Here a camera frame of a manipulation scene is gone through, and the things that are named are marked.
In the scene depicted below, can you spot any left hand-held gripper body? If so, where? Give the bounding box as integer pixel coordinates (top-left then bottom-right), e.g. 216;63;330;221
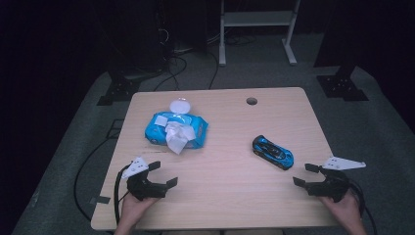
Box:
120;156;168;202

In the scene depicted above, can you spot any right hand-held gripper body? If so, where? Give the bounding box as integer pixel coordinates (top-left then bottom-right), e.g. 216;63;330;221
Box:
306;156;367;204

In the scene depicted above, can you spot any blue wet wipes pack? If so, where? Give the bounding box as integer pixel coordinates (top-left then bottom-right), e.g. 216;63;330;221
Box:
144;97;209;151

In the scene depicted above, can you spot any white wet wipe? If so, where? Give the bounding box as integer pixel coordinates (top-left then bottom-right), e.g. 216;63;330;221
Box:
164;120;197;155

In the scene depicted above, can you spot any blue toy car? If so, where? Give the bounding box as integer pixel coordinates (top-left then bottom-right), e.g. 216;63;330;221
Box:
252;134;295;171

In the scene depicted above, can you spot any person's left hand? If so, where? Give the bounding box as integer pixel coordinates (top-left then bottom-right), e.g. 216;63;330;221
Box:
117;192;160;228

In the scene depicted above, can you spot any person's right hand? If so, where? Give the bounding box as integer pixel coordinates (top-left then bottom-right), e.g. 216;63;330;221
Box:
319;191;363;227

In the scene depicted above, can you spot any grey tape piece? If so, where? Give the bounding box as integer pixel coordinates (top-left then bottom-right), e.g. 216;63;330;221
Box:
89;195;112;206

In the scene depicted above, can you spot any black stand base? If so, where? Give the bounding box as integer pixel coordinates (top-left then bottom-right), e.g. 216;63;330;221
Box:
316;64;370;102
96;65;142;107

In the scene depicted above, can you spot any white metal stand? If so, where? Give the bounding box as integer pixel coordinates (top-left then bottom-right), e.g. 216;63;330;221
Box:
218;0;301;67

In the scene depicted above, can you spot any left hand-held gripper cable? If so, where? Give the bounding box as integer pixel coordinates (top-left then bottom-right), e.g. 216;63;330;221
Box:
113;164;132;226

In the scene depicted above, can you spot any hand-held gripper cable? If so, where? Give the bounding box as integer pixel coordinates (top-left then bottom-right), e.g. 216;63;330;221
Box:
113;164;132;226
347;180;379;235

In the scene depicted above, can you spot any right hand-held gripper cable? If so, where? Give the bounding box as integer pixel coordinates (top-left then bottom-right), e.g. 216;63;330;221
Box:
347;180;379;235

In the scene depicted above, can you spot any long black floor cable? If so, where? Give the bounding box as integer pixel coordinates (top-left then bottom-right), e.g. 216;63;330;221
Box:
73;136;115;223

